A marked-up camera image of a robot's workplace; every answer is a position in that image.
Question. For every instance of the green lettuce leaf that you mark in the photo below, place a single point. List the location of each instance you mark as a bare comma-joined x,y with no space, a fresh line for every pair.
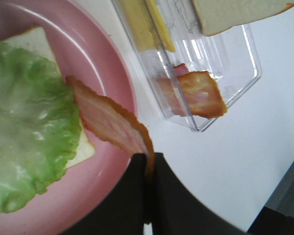
39,126

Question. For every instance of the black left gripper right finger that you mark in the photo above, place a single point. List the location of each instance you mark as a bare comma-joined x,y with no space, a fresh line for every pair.
176,211

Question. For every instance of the yellow cheese slice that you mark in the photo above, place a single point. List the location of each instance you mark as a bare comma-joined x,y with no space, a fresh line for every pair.
147,25

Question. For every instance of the bacon strip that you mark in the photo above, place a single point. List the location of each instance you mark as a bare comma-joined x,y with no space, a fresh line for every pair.
111,122
200,90

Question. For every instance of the standing bread slice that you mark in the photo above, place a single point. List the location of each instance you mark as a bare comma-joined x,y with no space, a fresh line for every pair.
217,16

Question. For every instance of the clear right plastic tray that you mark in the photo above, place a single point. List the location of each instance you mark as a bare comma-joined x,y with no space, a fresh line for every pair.
229,57

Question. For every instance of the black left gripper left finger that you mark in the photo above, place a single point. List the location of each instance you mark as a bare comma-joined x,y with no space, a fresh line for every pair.
122,211

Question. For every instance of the white bread slice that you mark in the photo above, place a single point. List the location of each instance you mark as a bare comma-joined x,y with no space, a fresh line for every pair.
35,40

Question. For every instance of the pink round plate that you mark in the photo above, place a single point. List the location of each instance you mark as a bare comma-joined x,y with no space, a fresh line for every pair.
84,50

